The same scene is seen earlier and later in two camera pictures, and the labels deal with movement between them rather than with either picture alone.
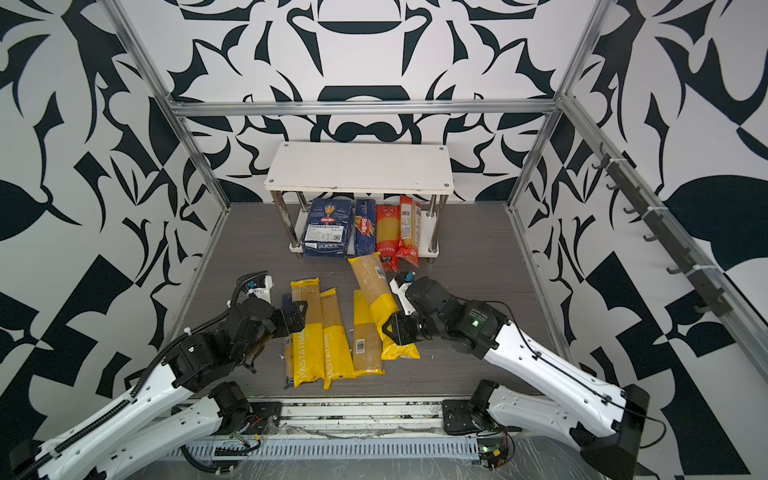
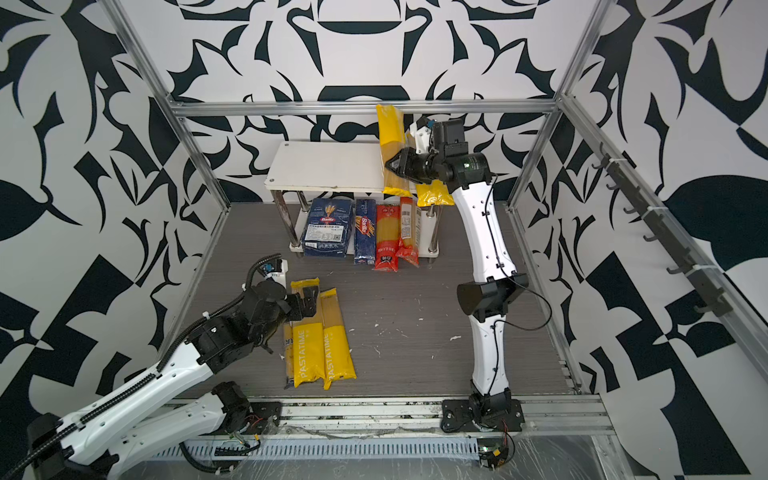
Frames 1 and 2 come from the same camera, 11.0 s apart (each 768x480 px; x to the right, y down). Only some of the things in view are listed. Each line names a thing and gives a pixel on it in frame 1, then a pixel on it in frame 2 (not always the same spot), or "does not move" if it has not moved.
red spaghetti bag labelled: x=410 y=211 does not move
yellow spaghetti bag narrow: x=367 y=345 → x=393 y=137
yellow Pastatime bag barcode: x=384 y=304 → x=435 y=194
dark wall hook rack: x=711 y=294 does not move
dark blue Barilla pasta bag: x=329 y=228 does not move
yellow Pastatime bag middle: x=337 y=359 does not move
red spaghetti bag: x=388 y=234 does not move
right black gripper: x=401 y=332 → x=407 y=166
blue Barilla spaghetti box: x=365 y=227 does not move
